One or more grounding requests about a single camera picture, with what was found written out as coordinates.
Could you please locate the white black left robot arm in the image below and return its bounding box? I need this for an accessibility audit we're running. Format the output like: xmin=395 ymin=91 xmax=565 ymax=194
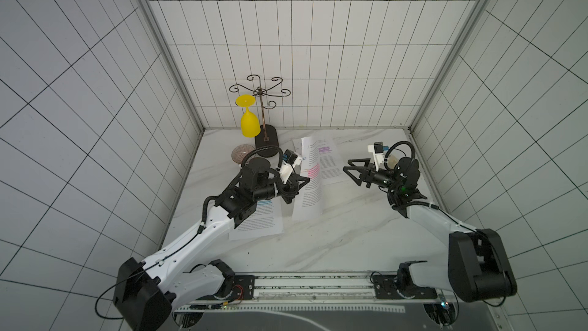
xmin=113 ymin=150 xmax=310 ymax=330

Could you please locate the yellow plastic wine glass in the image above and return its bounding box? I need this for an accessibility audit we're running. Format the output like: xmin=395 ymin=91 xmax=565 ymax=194
xmin=236 ymin=95 xmax=261 ymax=138

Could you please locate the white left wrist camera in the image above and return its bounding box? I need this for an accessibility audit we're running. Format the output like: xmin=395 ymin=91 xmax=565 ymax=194
xmin=279 ymin=150 xmax=303 ymax=184

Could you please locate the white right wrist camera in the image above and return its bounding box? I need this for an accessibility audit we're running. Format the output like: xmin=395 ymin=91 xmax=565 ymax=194
xmin=367 ymin=142 xmax=389 ymax=171

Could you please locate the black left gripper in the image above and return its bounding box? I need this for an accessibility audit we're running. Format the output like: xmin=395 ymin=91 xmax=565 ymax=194
xmin=254 ymin=173 xmax=310 ymax=205

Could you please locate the small pink glass bowl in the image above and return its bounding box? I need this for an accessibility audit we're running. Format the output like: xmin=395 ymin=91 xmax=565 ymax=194
xmin=231 ymin=144 xmax=255 ymax=164

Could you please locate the purple highlighted paper document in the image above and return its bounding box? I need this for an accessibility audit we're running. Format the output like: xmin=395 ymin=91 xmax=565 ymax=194
xmin=292 ymin=134 xmax=346 ymax=185

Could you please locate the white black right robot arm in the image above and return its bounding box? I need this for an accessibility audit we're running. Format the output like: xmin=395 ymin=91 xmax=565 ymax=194
xmin=342 ymin=157 xmax=518 ymax=303

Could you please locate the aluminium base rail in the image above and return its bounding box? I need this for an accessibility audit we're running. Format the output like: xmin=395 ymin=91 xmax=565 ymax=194
xmin=163 ymin=267 xmax=459 ymax=311

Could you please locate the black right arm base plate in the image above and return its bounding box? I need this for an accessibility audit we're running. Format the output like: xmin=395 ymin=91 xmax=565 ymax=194
xmin=370 ymin=272 xmax=437 ymax=300

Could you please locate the pink highlighted paper document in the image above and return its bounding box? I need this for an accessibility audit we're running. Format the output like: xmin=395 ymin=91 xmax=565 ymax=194
xmin=291 ymin=135 xmax=325 ymax=222

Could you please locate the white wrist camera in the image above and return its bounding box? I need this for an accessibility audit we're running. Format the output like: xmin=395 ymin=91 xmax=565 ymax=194
xmin=279 ymin=150 xmax=303 ymax=184
xmin=367 ymin=142 xmax=389 ymax=171

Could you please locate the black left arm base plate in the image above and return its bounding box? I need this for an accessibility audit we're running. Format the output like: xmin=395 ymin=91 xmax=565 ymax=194
xmin=198 ymin=274 xmax=256 ymax=302

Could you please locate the blue highlighted paper document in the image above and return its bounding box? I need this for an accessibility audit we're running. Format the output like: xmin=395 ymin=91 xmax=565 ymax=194
xmin=229 ymin=198 xmax=283 ymax=242

